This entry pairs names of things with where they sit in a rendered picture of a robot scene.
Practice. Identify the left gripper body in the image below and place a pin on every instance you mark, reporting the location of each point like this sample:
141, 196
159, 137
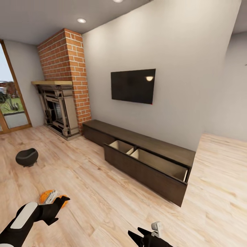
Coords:
53, 210

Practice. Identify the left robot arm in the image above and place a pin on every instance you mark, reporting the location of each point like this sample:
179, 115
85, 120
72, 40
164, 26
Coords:
17, 230

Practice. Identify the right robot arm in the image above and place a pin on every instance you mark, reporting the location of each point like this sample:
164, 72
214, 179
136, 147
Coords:
150, 239

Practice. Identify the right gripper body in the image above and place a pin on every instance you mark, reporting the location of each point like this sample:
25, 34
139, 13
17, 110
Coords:
153, 241

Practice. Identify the cauldron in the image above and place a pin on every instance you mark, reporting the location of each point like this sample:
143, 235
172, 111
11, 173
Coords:
27, 157

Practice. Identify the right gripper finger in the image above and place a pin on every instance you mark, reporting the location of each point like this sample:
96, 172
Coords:
144, 232
140, 241

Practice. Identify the cabinet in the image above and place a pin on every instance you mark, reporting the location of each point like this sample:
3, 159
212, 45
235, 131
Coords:
163, 167

